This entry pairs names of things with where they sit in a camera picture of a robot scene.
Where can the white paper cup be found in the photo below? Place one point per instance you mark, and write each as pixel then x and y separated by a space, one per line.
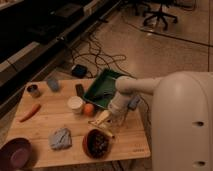
pixel 75 103

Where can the crumpled blue cloth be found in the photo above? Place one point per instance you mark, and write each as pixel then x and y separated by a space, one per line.
pixel 60 139

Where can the black rectangular block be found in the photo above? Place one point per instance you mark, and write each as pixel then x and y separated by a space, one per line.
pixel 79 90

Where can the blue block at table edge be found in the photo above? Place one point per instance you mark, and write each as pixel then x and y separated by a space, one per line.
pixel 134 102

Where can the black power adapter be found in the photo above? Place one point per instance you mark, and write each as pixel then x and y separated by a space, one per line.
pixel 79 71

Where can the orange carrot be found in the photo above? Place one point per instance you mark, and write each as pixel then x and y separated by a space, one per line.
pixel 31 113

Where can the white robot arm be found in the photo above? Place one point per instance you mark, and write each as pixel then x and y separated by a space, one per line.
pixel 181 118

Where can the grey object in tray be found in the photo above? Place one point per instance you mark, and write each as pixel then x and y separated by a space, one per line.
pixel 104 95

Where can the dark shelf unit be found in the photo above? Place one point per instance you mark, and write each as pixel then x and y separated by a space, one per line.
pixel 33 31

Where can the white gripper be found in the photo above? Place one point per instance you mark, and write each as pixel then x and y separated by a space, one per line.
pixel 118 106

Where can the green plastic tray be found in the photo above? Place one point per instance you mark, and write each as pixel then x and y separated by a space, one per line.
pixel 105 82

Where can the small metal can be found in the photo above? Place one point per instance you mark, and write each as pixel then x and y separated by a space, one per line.
pixel 33 90

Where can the purple plate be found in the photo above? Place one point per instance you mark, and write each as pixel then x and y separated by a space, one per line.
pixel 15 154

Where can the black office chair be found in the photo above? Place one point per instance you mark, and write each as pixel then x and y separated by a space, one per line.
pixel 160 14

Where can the brown bowl with beans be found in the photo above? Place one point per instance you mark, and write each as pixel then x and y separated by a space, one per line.
pixel 95 144

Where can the orange fruit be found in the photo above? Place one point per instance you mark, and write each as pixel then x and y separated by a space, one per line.
pixel 88 110

